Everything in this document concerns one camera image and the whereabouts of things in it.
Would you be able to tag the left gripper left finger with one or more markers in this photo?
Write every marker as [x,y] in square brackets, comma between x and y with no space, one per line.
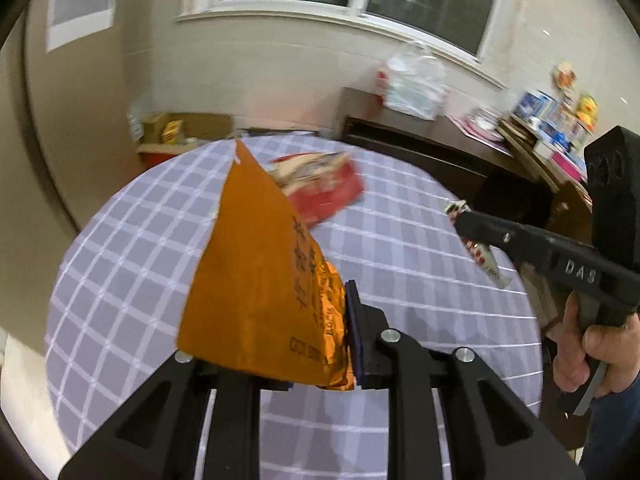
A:
[157,432]

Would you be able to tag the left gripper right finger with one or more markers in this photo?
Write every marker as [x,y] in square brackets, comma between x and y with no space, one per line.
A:
[449,414]

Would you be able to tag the red white checkered wrapper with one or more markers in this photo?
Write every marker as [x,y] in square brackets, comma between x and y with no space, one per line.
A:
[480,253]

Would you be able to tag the orange foil snack bag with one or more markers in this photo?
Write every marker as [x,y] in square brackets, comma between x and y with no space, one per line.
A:
[264,300]

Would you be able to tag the red paper fast-food bag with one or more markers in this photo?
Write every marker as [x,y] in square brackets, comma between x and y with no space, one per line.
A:
[318,185]

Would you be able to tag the person's right hand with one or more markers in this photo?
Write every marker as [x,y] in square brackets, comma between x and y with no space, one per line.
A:
[617,346]

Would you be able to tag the brown wooden desk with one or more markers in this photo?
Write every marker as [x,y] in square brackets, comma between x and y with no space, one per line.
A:
[521,142]

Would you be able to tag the purple checkered tablecloth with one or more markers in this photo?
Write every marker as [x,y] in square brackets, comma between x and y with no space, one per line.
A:
[117,301]

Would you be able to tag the dark wooden cabinet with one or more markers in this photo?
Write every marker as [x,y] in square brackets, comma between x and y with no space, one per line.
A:
[490,181]

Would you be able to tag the yellow duck toy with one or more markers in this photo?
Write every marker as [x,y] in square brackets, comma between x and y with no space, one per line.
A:
[587,111]

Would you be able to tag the stacked white dishes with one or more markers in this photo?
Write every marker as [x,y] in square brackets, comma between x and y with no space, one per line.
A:
[484,122]

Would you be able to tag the white plastic bag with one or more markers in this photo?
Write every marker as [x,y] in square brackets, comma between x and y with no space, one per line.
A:
[412,81]

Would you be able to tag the open cardboard box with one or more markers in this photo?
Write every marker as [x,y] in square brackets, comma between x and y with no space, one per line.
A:
[176,132]

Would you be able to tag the blue white wall poster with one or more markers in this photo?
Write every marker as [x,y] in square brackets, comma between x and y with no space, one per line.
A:
[70,20]

